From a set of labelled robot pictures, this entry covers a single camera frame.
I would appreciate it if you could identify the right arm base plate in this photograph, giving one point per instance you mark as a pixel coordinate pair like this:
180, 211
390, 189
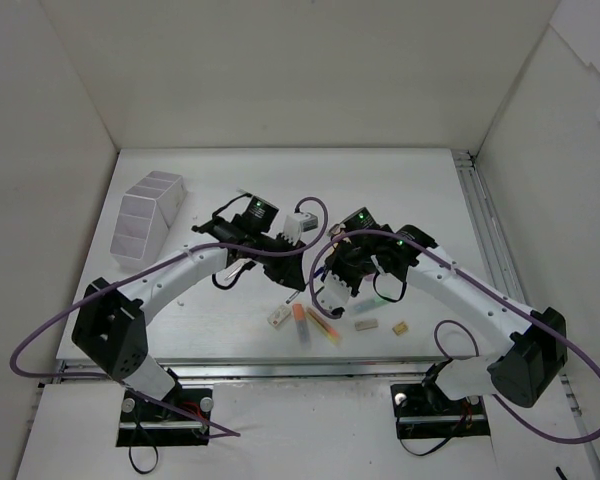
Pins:
423, 413

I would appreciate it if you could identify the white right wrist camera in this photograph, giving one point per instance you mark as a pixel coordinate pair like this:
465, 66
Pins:
334, 295

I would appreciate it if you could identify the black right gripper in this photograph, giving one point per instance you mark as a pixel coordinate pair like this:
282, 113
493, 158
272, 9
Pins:
348, 265

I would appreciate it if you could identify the white eraser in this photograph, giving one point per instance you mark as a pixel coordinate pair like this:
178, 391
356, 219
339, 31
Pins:
366, 324

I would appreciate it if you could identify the aluminium rail frame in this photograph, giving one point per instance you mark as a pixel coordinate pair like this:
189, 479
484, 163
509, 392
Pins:
227, 333

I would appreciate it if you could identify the small tan staples box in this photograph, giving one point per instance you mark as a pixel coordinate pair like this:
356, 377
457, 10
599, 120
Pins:
400, 328

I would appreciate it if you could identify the twin orange yellow highlighter pack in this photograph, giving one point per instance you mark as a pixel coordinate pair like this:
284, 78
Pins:
329, 331

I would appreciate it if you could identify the orange cap highlighter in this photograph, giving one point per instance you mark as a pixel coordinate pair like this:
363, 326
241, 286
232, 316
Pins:
300, 319

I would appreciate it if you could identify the black handled scissors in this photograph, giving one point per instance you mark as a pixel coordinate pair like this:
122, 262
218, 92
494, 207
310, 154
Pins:
235, 270

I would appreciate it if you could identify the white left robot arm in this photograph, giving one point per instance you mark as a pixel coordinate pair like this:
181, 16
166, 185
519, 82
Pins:
112, 329

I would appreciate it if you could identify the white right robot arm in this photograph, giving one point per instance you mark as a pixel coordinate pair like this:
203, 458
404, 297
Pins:
525, 359

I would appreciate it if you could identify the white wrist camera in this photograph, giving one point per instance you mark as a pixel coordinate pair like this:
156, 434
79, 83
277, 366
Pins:
296, 224
334, 295

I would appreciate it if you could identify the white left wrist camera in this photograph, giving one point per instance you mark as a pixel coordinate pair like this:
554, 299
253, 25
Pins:
296, 224

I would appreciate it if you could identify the green highlighter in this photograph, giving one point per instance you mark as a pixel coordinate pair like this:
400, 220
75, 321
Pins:
367, 305

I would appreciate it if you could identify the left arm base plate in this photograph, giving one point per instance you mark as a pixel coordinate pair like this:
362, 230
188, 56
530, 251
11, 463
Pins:
145, 424

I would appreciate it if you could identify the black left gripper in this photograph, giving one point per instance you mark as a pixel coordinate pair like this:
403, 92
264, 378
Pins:
284, 270

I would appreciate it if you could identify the white compartment organizer box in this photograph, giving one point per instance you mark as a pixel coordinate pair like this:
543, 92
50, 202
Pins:
147, 211

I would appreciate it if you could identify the blue gel pen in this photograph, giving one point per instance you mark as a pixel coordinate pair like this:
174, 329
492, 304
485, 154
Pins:
292, 297

